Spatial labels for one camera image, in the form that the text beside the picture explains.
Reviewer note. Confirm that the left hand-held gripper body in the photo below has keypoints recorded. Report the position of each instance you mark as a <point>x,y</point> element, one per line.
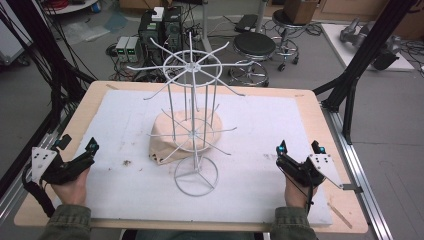
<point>68,170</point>

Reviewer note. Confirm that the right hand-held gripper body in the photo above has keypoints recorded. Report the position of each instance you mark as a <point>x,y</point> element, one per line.
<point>300,173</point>

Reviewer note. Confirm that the black flat case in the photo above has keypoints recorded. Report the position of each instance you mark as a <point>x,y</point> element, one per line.
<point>246,22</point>

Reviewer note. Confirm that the clear plastic sheet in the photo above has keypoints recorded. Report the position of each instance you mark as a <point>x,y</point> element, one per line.
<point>90,30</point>

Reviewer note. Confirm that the person's right hand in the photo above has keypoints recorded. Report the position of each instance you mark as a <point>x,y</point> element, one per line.
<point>296,195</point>

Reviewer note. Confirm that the chrome stool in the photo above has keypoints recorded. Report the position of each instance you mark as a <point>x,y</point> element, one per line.
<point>286,20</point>

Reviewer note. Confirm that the grey power supply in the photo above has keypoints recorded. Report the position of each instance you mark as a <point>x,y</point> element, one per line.
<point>121,48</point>
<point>133,48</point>

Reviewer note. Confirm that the white board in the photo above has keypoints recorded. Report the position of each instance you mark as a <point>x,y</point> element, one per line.
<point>336,43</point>

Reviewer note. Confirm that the beige hat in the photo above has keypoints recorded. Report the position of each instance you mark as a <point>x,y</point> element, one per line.
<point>165,146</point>

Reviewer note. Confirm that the black computer tower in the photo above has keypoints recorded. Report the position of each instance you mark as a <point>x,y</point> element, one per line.
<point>173,26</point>
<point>149,31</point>

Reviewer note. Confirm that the black metal frame post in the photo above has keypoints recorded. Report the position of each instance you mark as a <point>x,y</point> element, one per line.
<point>366,50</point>

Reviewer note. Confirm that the small white box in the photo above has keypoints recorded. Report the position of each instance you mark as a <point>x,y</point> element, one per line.
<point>158,14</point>

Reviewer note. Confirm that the person's left hand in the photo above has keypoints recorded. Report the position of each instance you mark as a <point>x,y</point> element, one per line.
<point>71,193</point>

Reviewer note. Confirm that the wooden stick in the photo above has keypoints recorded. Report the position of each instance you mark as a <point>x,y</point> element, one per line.
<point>340,216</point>

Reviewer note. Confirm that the black round stool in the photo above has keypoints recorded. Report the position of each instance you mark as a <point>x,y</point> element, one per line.
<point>254,44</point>

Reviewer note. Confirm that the cardboard box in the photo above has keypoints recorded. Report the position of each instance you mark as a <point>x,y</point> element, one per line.
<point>300,10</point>

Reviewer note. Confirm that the metal bracket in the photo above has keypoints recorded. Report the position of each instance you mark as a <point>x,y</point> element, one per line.
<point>352,188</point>

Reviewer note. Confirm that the aluminium rail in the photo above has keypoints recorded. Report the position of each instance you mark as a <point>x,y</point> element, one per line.
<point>20,180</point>
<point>360,173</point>

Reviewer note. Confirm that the white foam mat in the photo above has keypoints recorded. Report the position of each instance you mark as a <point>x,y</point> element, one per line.
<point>260,133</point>

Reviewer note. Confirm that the white table leg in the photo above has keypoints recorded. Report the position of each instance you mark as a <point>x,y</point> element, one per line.
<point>205,26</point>

